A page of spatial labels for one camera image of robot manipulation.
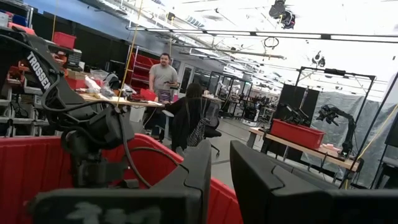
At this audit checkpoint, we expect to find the grey metal shelving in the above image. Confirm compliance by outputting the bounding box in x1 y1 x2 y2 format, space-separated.
0 60 43 138

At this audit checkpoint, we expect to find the red storage bin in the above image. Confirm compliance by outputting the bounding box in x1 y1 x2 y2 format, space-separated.
269 118 326 151
52 30 77 50

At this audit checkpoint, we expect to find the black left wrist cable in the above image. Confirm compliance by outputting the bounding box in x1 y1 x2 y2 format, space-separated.
119 113 187 189

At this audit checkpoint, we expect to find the black panel board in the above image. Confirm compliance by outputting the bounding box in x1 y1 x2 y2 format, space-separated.
275 83 321 125

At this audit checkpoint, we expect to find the black office chair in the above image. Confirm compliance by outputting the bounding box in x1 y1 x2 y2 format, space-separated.
161 102 223 159

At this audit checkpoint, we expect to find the person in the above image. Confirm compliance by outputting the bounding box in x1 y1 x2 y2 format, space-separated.
164 82 218 154
148 52 180 94

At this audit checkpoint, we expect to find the small red bin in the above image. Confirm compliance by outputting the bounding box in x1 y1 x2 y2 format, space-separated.
139 88 158 102

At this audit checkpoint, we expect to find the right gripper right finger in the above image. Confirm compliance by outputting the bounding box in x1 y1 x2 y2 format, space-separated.
229 139 398 224

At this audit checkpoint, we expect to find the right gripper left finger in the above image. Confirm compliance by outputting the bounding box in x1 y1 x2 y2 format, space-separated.
27 139 213 224

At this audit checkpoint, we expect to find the wooden workbench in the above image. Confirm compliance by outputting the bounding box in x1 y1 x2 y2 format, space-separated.
76 92 165 108

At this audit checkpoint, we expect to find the clear plastic bag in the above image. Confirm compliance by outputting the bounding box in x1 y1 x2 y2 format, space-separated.
83 70 118 97

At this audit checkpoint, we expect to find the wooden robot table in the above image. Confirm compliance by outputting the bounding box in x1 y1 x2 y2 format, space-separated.
247 126 363 174

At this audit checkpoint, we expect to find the grey tarp curtain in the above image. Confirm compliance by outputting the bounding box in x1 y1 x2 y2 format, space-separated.
306 91 398 187

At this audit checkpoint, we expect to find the large red plastic bin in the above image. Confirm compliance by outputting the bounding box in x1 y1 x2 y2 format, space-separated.
0 133 244 224

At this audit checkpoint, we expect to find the overhead light bar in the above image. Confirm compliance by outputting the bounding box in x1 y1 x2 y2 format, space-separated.
126 26 398 44

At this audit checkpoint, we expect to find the red shelf rack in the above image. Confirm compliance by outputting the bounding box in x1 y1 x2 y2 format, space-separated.
127 52 161 94

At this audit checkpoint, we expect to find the black hanging camera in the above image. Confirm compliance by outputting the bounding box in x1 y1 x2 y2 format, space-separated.
269 0 297 30

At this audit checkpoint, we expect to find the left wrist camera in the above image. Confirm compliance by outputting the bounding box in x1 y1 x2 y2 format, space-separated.
88 106 136 150

